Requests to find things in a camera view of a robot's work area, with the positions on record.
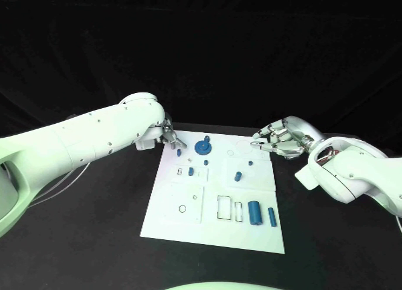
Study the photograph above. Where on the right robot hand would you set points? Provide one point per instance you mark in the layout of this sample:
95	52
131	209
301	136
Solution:
288	138

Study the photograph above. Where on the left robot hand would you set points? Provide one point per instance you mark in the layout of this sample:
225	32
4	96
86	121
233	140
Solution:
168	133

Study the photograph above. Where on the large blue gear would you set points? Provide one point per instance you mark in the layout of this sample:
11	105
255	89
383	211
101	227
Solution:
201	148

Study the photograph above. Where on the blue block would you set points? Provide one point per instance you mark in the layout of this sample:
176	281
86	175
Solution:
190	171

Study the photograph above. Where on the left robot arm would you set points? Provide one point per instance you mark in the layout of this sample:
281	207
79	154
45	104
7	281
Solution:
72	140

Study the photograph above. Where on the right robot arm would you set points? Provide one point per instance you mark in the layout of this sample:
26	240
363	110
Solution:
357	172

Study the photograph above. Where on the white task board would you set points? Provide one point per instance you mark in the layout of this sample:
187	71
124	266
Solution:
187	226

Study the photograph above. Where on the blue short cylinder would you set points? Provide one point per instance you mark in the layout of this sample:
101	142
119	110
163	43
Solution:
237	176

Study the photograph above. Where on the thick blue long cylinder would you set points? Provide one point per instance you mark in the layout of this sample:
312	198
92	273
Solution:
253	213

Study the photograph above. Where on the thin blue long cylinder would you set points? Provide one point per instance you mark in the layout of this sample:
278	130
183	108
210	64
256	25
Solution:
271	217

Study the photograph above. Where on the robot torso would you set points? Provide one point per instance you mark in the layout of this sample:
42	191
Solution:
223	286

